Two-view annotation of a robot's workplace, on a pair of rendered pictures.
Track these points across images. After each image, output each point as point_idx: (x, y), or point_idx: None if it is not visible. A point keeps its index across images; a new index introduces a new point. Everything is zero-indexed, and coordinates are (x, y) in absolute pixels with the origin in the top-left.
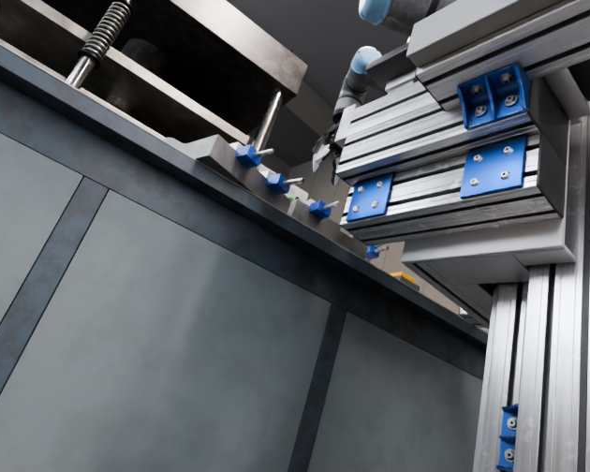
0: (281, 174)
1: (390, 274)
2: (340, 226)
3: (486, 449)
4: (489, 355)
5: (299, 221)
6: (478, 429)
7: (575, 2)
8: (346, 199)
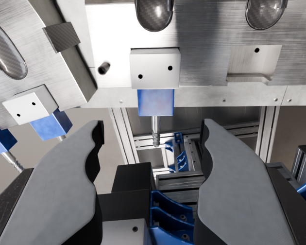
0: (44, 140)
1: (288, 105)
2: (224, 85)
3: (185, 149)
4: (194, 169)
5: (111, 107)
6: (189, 148)
7: None
8: (113, 182)
